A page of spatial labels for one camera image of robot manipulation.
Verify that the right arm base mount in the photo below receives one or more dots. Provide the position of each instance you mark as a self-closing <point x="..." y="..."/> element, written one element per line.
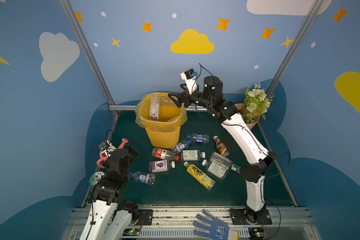
<point x="247" y="216"/>

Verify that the pink watering can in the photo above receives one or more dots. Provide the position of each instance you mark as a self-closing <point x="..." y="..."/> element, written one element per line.
<point x="102" y="159"/>

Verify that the yellow label tea bottle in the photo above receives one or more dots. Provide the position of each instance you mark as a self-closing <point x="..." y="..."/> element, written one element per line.
<point x="199" y="176"/>

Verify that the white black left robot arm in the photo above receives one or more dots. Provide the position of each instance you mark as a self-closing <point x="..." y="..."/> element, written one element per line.
<point x="109" y="217"/>

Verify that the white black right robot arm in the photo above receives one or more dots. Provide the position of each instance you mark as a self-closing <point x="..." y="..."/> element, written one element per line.
<point x="225" y="112"/>

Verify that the yellow plastic bin liner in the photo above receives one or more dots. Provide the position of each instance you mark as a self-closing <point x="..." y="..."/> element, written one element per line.
<point x="170" y="114"/>

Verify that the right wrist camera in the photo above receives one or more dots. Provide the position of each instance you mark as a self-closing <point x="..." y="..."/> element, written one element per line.
<point x="190" y="78"/>

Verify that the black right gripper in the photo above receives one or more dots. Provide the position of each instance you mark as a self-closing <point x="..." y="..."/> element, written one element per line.
<point x="184" y="98"/>

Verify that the blue-cap water bottle front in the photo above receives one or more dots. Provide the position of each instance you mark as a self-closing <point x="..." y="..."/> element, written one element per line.
<point x="144" y="178"/>

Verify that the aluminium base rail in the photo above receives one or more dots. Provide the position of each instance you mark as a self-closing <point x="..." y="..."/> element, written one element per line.
<point x="176" y="222"/>

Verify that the purple grape label bottle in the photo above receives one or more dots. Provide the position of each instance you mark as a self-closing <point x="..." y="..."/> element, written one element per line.
<point x="161" y="166"/>

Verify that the pink ribbed flower pot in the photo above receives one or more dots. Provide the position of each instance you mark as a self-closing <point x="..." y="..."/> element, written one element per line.
<point x="251" y="120"/>

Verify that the white yellow label long bottle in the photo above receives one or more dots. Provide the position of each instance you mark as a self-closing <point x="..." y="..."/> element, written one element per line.
<point x="154" y="107"/>

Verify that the clear bottle green cap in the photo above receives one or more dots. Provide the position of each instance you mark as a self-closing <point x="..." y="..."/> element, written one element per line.
<point x="223" y="160"/>

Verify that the red-label red-cap water bottle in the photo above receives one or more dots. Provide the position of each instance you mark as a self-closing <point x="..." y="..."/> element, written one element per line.
<point x="164" y="154"/>

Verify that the blue dotted work glove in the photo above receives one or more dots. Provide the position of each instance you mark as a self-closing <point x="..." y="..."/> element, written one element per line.
<point x="209" y="227"/>

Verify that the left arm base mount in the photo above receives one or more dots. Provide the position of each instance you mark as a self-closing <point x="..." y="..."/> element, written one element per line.
<point x="138" y="216"/>

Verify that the brown coffee bottle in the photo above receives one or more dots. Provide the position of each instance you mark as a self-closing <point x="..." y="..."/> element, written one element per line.
<point x="221" y="147"/>

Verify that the clear blue-label water bottle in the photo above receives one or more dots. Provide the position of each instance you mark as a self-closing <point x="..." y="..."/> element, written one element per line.
<point x="199" y="138"/>

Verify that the yellow slatted waste bin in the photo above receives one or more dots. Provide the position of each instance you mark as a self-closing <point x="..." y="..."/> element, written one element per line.
<point x="165" y="132"/>

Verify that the clear green-label white-cap bottle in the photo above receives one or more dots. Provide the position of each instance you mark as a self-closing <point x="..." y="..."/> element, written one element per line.
<point x="192" y="155"/>

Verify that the round jar floral lid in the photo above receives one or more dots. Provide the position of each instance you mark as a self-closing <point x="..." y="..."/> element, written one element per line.
<point x="96" y="177"/>

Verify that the white green artificial flowers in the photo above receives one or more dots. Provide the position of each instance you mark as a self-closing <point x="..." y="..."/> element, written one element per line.
<point x="257" y="101"/>

